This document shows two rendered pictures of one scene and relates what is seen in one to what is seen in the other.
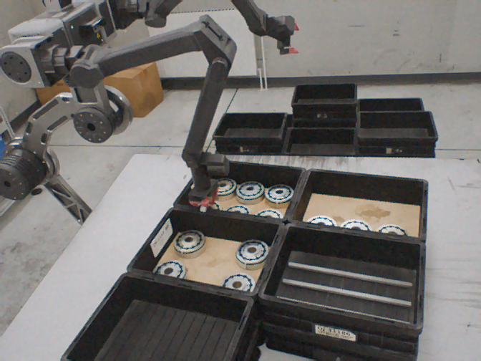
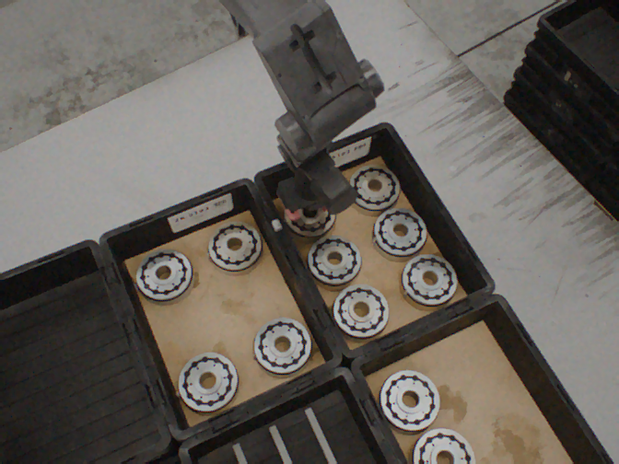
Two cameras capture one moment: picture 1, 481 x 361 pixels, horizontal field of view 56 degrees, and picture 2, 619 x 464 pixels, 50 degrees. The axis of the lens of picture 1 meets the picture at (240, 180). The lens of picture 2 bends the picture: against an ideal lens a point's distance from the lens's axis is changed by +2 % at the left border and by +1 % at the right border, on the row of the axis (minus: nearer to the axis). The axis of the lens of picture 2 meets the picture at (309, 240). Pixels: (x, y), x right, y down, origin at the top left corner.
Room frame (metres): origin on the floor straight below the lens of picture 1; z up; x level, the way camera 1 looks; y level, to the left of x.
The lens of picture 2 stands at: (0.78, -0.24, 1.99)
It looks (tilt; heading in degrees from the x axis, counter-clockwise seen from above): 64 degrees down; 38
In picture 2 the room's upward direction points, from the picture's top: 2 degrees clockwise
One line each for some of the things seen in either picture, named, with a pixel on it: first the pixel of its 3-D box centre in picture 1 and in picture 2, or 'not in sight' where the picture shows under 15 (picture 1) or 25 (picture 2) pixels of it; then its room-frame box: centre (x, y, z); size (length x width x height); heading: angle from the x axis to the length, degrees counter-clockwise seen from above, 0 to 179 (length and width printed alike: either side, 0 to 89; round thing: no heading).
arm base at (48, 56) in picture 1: (58, 61); not in sight; (1.25, 0.45, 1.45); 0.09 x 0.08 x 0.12; 163
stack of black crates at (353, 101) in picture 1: (325, 124); not in sight; (2.60, -0.61, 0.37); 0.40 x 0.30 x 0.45; 73
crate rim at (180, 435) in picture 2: (207, 248); (216, 298); (0.99, 0.12, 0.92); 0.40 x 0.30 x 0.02; 66
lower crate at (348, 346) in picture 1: (343, 309); not in sight; (0.83, -0.24, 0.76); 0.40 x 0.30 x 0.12; 66
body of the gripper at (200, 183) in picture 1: (202, 182); (310, 181); (1.25, 0.13, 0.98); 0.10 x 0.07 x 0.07; 154
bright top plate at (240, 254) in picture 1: (252, 251); (282, 344); (1.02, -0.01, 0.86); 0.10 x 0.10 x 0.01
